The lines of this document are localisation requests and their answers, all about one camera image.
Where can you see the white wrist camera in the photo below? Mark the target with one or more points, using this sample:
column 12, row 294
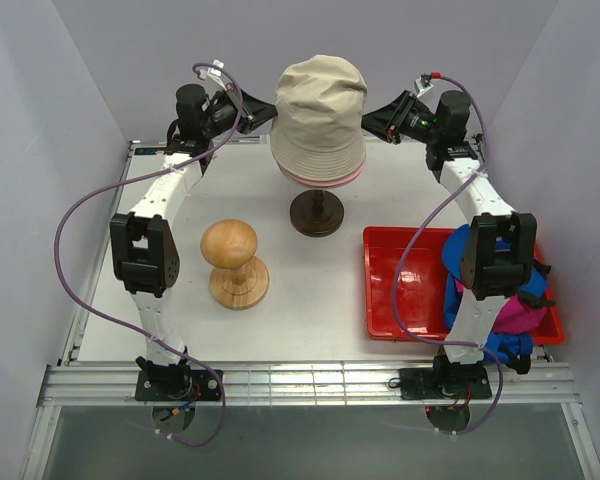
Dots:
column 424, row 83
column 210, row 76

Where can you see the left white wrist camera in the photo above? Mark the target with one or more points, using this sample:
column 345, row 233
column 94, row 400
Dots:
column 210, row 76

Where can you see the light wooden hat stand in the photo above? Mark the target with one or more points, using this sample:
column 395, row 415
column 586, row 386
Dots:
column 239, row 280

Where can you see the beige bucket hat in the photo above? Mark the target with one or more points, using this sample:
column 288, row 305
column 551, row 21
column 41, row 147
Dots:
column 316, row 138

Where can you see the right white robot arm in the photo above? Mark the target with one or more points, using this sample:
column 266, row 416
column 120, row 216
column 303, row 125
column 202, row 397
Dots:
column 498, row 255

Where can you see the red plastic tray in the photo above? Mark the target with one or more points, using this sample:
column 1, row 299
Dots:
column 422, row 287

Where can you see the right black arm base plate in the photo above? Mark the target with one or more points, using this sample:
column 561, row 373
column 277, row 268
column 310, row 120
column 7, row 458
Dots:
column 427, row 383

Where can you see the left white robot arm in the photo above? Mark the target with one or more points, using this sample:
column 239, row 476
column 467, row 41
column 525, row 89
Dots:
column 144, row 253

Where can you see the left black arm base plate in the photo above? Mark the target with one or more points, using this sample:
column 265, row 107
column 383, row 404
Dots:
column 203, row 385

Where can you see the blue and magenta hat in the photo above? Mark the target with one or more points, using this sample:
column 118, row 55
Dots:
column 510, row 338

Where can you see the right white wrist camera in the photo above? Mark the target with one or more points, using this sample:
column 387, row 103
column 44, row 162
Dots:
column 424, row 83

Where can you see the aluminium front rail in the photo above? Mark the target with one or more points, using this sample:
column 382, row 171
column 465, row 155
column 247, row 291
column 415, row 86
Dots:
column 289, row 384

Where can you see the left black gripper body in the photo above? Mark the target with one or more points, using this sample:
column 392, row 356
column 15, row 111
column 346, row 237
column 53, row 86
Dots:
column 224, row 117

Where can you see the cream mannequin head stand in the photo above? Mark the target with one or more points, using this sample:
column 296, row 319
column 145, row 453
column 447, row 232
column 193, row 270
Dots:
column 316, row 213

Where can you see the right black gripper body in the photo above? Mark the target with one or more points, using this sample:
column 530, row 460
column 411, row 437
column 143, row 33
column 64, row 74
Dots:
column 418, row 126

